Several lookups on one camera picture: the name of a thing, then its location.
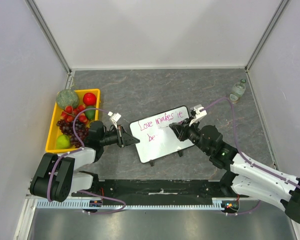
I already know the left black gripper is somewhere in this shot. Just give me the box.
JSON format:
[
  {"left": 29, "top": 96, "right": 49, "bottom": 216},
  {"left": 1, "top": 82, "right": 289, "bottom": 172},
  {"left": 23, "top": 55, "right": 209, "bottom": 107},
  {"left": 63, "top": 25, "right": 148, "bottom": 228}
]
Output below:
[{"left": 99, "top": 124, "right": 140, "bottom": 148}]

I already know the white whiteboard black frame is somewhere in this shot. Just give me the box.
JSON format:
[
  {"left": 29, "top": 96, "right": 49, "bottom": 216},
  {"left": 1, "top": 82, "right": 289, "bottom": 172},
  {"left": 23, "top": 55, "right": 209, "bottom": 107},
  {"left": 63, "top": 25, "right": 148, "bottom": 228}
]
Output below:
[{"left": 129, "top": 105, "right": 194, "bottom": 164}]

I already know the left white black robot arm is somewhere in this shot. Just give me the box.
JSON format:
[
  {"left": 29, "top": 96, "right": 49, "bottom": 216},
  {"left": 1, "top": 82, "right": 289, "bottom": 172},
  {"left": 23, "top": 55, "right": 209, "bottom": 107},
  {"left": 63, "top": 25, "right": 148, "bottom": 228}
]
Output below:
[{"left": 29, "top": 120, "right": 140, "bottom": 202}]

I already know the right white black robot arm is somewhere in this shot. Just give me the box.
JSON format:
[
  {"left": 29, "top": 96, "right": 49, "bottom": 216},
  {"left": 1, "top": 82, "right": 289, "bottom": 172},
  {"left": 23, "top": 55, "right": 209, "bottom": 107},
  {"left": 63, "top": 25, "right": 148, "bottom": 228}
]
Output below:
[{"left": 169, "top": 119, "right": 300, "bottom": 224}]

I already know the green lime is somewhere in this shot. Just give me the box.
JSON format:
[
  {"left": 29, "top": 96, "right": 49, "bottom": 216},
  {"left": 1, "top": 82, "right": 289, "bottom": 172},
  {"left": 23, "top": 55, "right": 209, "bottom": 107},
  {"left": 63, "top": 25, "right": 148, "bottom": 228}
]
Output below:
[{"left": 84, "top": 105, "right": 96, "bottom": 121}]

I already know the red apple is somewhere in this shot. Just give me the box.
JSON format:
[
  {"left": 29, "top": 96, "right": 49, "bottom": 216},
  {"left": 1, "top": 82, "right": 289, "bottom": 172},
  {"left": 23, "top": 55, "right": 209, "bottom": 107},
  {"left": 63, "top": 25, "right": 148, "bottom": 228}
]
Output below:
[{"left": 82, "top": 92, "right": 97, "bottom": 106}]

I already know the purple grape bunch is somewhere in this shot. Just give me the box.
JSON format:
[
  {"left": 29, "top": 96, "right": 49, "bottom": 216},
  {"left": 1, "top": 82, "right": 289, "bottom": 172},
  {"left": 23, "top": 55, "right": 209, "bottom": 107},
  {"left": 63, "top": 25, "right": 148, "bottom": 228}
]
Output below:
[{"left": 56, "top": 120, "right": 89, "bottom": 148}]

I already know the red strawberry cluster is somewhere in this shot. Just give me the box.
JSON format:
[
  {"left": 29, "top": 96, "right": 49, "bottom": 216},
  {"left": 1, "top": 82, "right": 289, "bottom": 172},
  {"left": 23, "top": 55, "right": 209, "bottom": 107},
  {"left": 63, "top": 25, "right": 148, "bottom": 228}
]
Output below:
[{"left": 60, "top": 104, "right": 89, "bottom": 124}]

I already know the green pear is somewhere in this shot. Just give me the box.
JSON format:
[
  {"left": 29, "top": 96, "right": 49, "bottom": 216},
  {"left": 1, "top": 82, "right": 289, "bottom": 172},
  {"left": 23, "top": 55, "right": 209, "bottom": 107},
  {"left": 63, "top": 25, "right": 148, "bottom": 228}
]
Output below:
[{"left": 55, "top": 134, "right": 71, "bottom": 150}]

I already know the clear glass bottle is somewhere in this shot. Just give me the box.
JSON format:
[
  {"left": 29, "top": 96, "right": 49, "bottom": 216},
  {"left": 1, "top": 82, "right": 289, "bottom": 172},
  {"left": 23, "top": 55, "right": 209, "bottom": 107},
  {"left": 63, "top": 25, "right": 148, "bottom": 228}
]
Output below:
[{"left": 229, "top": 78, "right": 247, "bottom": 104}]

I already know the yellow plastic bin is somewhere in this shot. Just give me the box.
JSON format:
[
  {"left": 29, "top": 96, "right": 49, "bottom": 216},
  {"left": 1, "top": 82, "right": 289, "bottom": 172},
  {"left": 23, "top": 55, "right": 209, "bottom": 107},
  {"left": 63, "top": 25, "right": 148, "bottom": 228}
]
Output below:
[{"left": 45, "top": 88, "right": 101, "bottom": 154}]

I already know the green netted melon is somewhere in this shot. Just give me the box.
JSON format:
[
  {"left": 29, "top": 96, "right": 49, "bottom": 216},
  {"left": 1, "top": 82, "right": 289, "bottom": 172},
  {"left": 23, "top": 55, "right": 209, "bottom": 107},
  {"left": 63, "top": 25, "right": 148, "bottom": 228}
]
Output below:
[{"left": 56, "top": 89, "right": 80, "bottom": 109}]

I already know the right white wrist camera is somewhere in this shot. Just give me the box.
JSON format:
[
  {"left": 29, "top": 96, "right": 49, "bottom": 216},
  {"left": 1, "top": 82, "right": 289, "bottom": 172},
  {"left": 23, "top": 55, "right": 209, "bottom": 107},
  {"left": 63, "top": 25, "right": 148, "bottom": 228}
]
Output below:
[{"left": 189, "top": 104, "right": 207, "bottom": 126}]

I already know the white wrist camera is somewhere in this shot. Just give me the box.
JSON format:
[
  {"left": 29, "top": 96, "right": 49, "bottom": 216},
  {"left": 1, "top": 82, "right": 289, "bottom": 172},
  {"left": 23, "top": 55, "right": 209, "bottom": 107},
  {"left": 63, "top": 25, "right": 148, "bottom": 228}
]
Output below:
[
  {"left": 189, "top": 104, "right": 207, "bottom": 126},
  {"left": 107, "top": 111, "right": 121, "bottom": 129}
]

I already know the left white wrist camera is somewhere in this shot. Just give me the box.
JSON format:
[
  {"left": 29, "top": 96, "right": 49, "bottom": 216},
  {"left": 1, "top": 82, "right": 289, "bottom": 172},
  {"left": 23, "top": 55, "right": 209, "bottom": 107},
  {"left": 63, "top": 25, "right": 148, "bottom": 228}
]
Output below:
[{"left": 107, "top": 111, "right": 121, "bottom": 129}]

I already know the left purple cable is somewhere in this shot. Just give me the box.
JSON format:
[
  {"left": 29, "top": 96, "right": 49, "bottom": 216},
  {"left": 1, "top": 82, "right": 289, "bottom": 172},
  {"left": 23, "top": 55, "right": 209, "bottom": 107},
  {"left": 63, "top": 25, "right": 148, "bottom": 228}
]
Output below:
[{"left": 46, "top": 107, "right": 127, "bottom": 216}]

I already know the purple cable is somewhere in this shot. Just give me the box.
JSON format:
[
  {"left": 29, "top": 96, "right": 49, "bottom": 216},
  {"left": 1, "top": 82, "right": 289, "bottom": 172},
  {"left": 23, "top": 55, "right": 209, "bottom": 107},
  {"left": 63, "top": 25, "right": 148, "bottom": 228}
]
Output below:
[
  {"left": 46, "top": 107, "right": 127, "bottom": 216},
  {"left": 202, "top": 97, "right": 300, "bottom": 216}
]

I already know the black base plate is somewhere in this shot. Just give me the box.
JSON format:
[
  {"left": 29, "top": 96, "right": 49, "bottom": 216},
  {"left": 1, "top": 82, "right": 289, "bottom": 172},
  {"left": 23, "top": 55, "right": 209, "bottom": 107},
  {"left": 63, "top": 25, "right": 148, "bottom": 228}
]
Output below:
[{"left": 87, "top": 179, "right": 237, "bottom": 205}]

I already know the white slotted cable duct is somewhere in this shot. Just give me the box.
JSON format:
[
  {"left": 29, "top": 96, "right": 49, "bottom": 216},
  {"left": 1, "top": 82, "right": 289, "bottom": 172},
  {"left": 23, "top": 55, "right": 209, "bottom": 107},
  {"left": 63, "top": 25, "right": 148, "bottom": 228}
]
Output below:
[{"left": 35, "top": 199, "right": 237, "bottom": 211}]

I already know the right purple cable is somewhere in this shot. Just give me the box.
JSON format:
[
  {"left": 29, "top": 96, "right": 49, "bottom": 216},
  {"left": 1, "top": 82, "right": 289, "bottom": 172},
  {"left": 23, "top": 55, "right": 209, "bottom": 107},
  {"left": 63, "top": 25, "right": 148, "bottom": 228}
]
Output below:
[{"left": 202, "top": 97, "right": 300, "bottom": 216}]

